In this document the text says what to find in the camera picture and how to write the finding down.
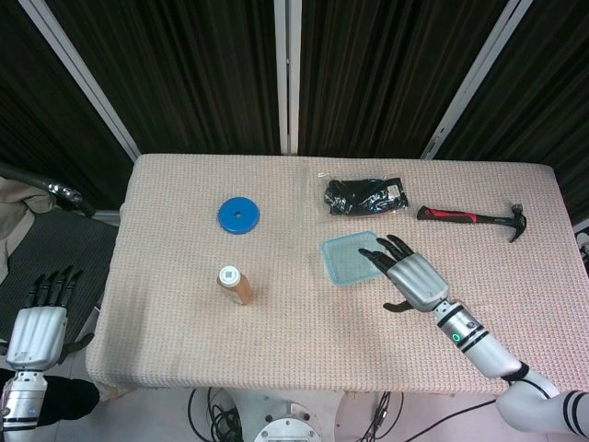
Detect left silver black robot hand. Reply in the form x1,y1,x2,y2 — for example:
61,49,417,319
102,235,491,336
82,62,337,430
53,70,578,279
5,265,96,372

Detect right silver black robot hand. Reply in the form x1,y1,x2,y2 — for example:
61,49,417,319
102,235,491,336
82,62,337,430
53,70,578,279
357,234,450,314

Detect clear blue plastic lid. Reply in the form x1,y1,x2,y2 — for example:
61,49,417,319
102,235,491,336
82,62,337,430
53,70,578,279
320,230,384,288

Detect clear plastic container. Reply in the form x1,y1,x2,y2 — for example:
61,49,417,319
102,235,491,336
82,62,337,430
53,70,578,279
321,231,383,287

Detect red black claw hammer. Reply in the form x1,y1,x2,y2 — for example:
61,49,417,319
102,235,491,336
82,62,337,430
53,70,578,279
416,203,529,244

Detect black chair with chrome armrest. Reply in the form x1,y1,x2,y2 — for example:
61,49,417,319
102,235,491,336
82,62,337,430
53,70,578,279
0,160,121,342

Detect black gloves in clear bag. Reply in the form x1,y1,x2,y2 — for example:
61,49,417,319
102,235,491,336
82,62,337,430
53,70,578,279
317,170,412,217

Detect beige garment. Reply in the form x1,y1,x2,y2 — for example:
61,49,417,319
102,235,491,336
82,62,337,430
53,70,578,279
0,177,50,282

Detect beige waffle-weave tablecloth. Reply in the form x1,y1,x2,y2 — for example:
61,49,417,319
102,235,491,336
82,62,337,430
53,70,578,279
85,153,582,401

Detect black white printed box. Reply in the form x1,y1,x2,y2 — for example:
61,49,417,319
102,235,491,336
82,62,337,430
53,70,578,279
573,223,589,280

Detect brown juice bottle white cap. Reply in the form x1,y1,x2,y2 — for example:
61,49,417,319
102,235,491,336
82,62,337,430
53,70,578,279
215,265,255,307

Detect blue round disc with hole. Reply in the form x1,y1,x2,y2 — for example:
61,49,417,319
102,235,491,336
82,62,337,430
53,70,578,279
216,196,263,235

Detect black pleated curtain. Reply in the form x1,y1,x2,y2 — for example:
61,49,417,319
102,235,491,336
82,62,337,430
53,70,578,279
0,0,134,208
298,0,510,160
434,0,589,222
45,0,282,156

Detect black cable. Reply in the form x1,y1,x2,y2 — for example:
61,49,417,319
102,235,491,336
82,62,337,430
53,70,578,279
363,390,406,442
404,398,499,423
187,386,245,442

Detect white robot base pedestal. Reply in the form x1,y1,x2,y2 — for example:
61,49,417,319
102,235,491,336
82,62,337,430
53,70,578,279
229,390,344,442

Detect white metal frame post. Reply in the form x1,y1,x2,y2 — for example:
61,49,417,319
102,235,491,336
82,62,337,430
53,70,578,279
422,0,537,161
274,0,303,156
17,0,140,162

